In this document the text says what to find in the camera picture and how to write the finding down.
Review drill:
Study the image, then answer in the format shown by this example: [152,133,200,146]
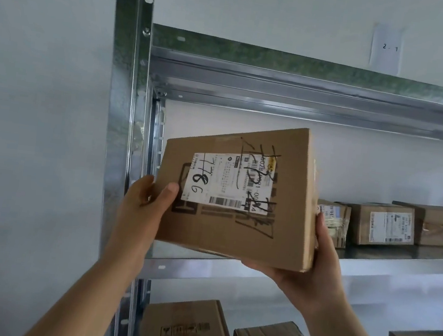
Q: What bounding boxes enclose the metal shelving rack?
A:
[73,0,443,336]

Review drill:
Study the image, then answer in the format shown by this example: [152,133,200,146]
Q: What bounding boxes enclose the box labelled 507 N705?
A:
[333,197,418,253]

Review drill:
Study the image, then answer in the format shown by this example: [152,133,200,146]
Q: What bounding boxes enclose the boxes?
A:
[139,268,443,336]

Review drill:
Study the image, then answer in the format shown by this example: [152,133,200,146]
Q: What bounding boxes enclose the cardboard box with glass symbol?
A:
[146,110,330,274]

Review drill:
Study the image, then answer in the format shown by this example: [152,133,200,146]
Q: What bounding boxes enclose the person's left hand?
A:
[100,170,181,278]

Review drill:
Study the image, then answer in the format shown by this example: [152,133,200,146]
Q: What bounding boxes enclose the long box red print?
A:
[388,199,443,249]

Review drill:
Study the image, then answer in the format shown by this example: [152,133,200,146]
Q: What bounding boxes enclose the white paper wall sign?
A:
[368,22,405,75]

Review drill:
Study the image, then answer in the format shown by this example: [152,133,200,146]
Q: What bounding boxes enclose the person's left forearm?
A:
[23,249,144,336]

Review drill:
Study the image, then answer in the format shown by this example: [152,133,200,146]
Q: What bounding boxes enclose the small tape-wrapped cardboard box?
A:
[312,199,353,251]

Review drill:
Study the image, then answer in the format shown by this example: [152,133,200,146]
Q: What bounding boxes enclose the person's right hand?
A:
[234,203,358,322]

